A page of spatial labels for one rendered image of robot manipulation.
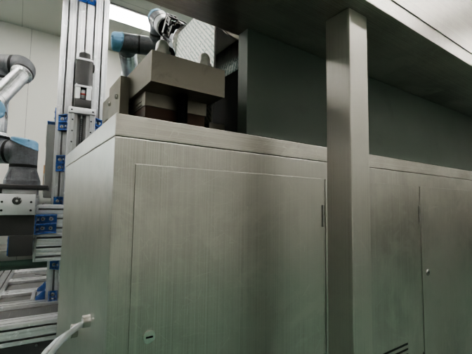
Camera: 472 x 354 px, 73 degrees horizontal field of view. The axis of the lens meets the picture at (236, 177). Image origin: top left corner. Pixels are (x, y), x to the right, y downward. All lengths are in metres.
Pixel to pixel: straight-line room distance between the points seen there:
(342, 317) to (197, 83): 0.53
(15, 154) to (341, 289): 1.55
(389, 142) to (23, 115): 4.10
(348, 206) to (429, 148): 0.77
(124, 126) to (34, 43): 4.29
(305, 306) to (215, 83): 0.55
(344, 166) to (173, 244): 0.36
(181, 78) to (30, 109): 4.00
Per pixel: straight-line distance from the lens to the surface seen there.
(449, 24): 1.06
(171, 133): 0.61
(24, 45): 4.82
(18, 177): 1.79
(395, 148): 1.16
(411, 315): 1.25
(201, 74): 0.68
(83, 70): 2.03
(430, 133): 1.39
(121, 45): 1.43
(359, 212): 0.66
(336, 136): 0.68
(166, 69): 0.65
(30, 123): 4.55
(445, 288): 1.46
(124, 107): 0.74
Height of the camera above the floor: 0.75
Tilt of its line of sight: 5 degrees up
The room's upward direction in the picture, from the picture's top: 1 degrees clockwise
